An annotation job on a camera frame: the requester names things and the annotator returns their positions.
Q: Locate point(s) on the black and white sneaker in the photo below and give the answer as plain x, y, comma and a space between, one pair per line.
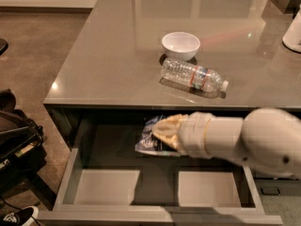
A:
24, 217

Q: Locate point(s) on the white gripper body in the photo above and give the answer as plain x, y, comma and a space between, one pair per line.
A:
193, 134

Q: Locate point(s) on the closed lower grey drawers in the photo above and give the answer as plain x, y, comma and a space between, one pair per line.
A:
272, 186

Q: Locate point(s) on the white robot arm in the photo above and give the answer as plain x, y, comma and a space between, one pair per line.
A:
267, 140

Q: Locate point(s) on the clear plastic water bottle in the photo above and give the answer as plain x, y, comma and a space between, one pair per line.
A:
192, 76

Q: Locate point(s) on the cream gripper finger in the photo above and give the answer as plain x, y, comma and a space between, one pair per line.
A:
167, 130

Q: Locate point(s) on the white bowl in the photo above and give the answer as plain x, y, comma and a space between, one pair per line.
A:
180, 45

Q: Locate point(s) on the blue chip bag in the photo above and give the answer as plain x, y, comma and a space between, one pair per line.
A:
149, 144

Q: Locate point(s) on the black bag on stand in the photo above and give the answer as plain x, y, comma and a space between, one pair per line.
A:
18, 133

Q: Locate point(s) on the open grey top drawer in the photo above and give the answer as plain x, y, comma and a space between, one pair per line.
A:
108, 183

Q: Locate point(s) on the dark round object left edge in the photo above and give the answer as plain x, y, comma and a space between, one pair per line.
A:
3, 46

